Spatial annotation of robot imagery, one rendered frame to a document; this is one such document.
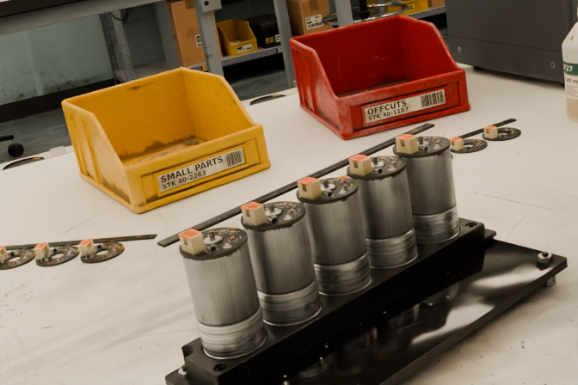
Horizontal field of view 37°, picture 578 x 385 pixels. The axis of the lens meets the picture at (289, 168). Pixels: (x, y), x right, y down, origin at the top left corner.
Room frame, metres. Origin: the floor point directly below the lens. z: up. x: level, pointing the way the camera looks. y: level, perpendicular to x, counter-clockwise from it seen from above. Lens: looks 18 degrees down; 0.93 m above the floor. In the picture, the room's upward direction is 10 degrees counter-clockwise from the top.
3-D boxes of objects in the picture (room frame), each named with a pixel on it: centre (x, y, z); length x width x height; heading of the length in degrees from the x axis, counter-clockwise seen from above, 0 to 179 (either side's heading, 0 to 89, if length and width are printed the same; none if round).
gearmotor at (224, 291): (0.29, 0.03, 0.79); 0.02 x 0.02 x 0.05
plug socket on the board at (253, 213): (0.30, 0.02, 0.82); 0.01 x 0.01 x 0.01; 36
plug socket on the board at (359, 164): (0.33, -0.03, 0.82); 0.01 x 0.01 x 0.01; 36
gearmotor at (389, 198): (0.34, -0.04, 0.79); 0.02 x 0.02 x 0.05
